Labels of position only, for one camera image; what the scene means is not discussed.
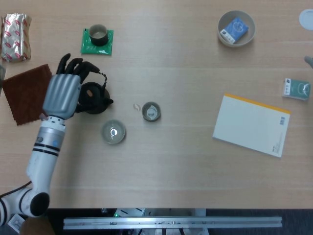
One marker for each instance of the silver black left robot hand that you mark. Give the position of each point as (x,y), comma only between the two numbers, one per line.
(61,95)

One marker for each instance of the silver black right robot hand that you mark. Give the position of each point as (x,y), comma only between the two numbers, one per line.
(310,61)

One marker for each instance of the black cup beige inside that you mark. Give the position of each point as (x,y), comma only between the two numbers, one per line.
(97,41)
(144,115)

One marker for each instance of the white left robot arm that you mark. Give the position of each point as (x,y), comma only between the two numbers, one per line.
(41,166)

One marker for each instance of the green tissue pack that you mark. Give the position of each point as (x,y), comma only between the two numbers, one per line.
(297,89)

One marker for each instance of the brown scalloped cloth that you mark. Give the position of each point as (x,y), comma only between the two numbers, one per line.
(22,98)

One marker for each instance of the green foil sachet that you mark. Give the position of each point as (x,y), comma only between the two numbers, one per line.
(97,50)

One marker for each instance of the grey shallow tea bowl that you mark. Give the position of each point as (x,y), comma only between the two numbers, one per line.
(107,137)

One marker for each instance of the beige round bowl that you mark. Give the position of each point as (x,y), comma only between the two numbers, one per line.
(251,31)

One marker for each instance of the gold foil packet red print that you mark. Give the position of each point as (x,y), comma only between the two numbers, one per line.
(14,36)

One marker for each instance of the blue tissue pack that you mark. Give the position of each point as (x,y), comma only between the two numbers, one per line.
(234,29)

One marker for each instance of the white notebook orange spine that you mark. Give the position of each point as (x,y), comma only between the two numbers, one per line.
(244,122)

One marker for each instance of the brown cardboard box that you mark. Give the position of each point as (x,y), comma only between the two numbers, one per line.
(36,226)

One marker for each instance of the aluminium profile rail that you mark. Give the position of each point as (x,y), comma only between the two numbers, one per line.
(171,222)

